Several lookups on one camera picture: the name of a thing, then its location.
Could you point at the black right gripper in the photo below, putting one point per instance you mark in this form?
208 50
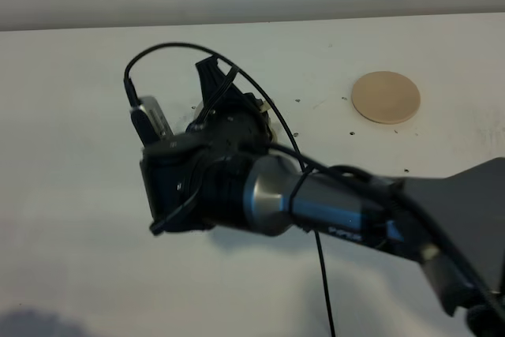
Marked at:
195 180

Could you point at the tan ceramic teapot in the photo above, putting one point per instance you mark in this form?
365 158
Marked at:
265 108

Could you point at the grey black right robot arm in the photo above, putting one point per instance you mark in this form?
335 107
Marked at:
452 227

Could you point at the round tan teapot coaster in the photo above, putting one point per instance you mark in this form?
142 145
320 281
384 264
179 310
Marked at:
385 97

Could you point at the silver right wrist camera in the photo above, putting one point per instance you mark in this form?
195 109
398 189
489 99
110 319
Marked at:
149 121

